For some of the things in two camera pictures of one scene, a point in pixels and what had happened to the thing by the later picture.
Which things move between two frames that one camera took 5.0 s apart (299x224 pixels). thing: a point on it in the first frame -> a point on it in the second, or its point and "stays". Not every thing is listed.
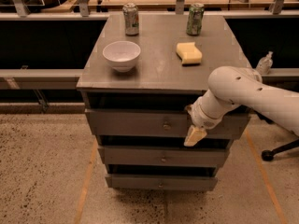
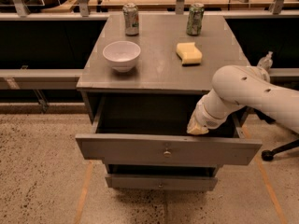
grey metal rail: x=39 y=78 stays
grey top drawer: x=159 y=122 -> x=170 y=145
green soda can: x=194 y=19 stays
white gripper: x=203 y=119 stays
